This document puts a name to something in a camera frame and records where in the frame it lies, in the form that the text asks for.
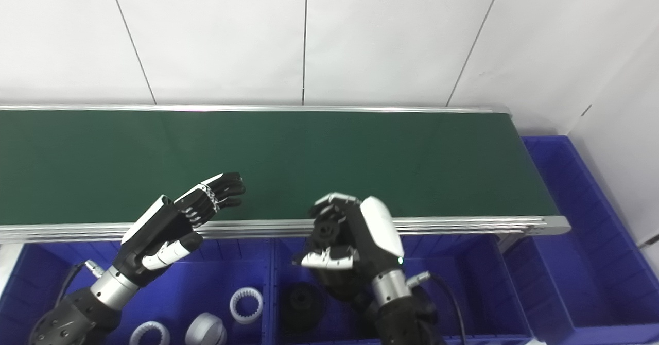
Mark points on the blue bin with white parts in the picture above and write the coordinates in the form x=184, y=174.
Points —
x=206, y=278

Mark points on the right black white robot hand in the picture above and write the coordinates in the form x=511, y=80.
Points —
x=378, y=231

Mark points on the long empty blue bin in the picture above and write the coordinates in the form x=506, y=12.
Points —
x=592, y=262

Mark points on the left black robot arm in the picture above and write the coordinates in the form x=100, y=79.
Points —
x=77, y=314

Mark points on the blue bin with black parts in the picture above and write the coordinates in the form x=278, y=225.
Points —
x=463, y=283

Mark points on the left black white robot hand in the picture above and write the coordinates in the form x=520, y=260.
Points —
x=154, y=237

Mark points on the black stepped round part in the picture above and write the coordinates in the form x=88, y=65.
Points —
x=328, y=230
x=302, y=305

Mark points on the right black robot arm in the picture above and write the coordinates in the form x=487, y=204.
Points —
x=404, y=316

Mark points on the white cylinder part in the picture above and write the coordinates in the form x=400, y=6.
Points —
x=206, y=330

